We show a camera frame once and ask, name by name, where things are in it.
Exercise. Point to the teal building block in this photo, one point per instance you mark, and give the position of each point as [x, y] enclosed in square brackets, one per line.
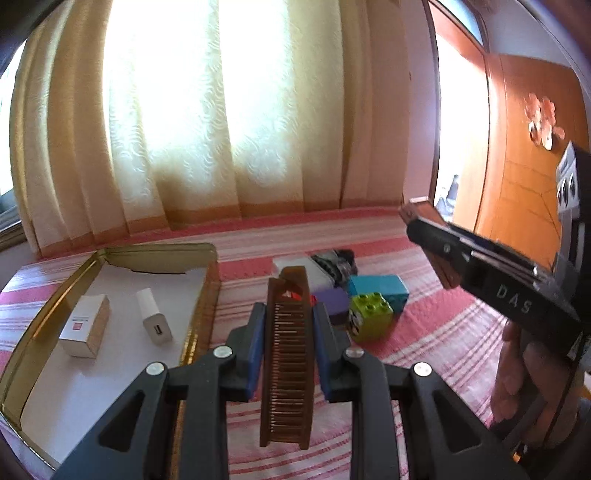
[374, 286]

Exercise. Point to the white usb charger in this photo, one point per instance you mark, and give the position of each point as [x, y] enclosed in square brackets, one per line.
[154, 318]

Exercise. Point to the purple block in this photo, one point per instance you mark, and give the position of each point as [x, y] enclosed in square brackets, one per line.
[334, 302]

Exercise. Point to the flat white box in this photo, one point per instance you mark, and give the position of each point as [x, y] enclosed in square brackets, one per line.
[318, 279]

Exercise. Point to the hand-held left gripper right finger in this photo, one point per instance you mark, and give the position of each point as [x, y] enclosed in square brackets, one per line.
[323, 350]

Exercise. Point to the person's right hand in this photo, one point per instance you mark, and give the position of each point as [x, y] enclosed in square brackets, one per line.
[512, 378]

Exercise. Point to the gold tin tray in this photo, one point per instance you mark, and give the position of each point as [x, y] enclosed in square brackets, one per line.
[203, 295]

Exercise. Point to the red striped bed sheet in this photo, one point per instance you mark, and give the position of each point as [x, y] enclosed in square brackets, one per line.
[415, 323]

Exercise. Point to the pink door decoration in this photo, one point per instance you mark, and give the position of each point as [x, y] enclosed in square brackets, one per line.
[542, 120]

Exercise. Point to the white paper liner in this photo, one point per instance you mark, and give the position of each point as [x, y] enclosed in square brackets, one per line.
[69, 397]

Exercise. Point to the black toy car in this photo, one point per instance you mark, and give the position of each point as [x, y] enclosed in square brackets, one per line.
[337, 265]

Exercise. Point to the window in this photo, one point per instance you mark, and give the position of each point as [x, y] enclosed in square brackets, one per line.
[9, 138]

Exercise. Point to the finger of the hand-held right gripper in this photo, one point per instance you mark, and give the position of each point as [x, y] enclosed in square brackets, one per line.
[429, 233]
[418, 207]

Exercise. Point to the small white box red label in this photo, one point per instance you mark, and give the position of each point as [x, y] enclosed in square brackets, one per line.
[83, 327]

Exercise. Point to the green building block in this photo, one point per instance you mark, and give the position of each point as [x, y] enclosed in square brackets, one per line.
[369, 314]

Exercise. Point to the wooden door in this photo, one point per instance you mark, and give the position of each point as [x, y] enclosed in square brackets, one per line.
[517, 184]

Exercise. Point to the cream patterned curtain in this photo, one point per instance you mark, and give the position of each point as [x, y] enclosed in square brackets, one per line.
[184, 138]

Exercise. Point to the brown comb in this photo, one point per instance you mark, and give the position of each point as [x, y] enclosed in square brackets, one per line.
[286, 360]

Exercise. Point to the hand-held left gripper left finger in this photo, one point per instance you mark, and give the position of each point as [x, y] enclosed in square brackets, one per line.
[256, 350]

